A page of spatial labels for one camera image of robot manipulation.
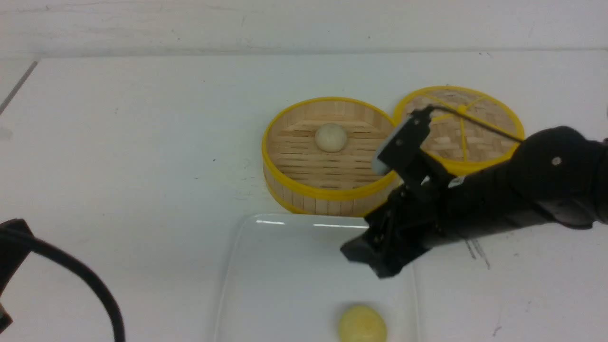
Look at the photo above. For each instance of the white steamed bun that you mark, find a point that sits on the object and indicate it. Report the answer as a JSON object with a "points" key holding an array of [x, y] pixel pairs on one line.
{"points": [[331, 138]]}

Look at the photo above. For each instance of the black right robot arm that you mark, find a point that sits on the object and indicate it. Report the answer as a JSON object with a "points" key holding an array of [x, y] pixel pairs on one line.
{"points": [[555, 176]]}

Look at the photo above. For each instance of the yellow steamed bun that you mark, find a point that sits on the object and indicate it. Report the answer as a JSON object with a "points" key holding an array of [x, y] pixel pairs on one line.
{"points": [[361, 323]]}

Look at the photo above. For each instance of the white rectangular plate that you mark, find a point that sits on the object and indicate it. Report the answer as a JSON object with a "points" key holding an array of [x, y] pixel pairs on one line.
{"points": [[287, 281]]}

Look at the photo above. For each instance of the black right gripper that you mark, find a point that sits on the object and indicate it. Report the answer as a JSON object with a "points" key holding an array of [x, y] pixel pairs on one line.
{"points": [[415, 217]]}

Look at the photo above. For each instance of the bamboo steamer basket yellow rim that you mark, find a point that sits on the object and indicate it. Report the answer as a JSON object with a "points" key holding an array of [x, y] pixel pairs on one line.
{"points": [[306, 180]]}

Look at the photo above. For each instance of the woven bamboo steamer lid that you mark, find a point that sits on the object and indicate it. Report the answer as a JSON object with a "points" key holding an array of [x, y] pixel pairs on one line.
{"points": [[476, 132]]}

